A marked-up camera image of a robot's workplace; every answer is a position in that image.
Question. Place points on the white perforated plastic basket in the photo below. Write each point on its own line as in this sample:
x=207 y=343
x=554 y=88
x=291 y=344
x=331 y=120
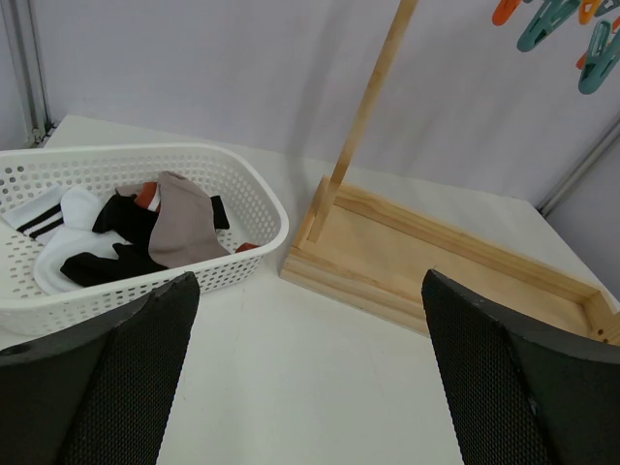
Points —
x=255 y=214

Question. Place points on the taupe sock with orange stripes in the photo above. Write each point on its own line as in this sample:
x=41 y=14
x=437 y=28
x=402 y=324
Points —
x=184 y=232

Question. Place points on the orange clothespin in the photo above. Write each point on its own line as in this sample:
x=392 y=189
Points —
x=504 y=11

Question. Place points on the metal wall rail left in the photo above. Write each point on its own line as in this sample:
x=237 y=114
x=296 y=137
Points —
x=20 y=22

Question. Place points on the metal wall rail right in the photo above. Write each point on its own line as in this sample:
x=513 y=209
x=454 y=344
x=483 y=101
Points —
x=576 y=174

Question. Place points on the wooden hanger stand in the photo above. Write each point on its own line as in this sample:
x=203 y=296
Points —
x=373 y=253

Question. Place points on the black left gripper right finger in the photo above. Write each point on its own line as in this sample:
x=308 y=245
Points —
x=520 y=391

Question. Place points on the metal wall rail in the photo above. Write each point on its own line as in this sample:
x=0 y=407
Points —
x=20 y=22
x=576 y=174

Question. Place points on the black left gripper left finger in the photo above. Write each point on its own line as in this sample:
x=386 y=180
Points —
x=99 y=392

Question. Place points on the teal clothespin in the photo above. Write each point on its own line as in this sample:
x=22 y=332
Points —
x=600 y=57
x=548 y=18

